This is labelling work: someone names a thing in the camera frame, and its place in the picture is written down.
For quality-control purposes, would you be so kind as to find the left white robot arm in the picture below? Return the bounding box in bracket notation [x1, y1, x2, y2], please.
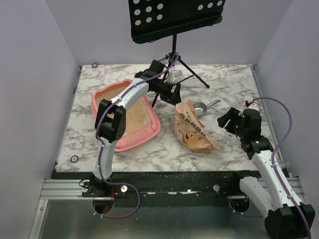
[90, 56, 181, 188]

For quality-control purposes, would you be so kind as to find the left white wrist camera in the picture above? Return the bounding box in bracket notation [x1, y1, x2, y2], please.
[165, 70, 182, 84]

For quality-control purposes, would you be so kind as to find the aluminium frame rail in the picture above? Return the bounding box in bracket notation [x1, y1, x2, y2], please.
[40, 179, 83, 200]

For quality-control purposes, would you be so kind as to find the pink litter box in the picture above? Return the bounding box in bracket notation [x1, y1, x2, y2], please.
[91, 79, 160, 152]

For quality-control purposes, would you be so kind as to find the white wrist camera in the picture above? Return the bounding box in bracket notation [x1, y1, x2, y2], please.
[165, 70, 182, 84]
[245, 101, 260, 111]

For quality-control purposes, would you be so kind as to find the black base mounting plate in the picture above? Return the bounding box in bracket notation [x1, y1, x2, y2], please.
[51, 170, 261, 208]

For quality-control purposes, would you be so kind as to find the white bag sealing clip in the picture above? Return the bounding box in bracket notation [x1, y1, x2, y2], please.
[222, 132, 230, 144]

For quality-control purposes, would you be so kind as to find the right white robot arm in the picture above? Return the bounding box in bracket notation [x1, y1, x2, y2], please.
[217, 108, 315, 239]

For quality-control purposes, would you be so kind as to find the metal litter scoop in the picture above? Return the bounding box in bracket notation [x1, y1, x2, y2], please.
[193, 100, 221, 117]

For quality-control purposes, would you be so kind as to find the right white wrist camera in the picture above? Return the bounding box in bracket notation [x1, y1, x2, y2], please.
[245, 101, 260, 111]

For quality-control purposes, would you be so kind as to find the black music stand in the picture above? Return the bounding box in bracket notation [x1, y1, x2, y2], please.
[127, 0, 227, 109]

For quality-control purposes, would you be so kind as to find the orange cat litter bag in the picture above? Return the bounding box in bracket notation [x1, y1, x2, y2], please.
[170, 100, 220, 154]

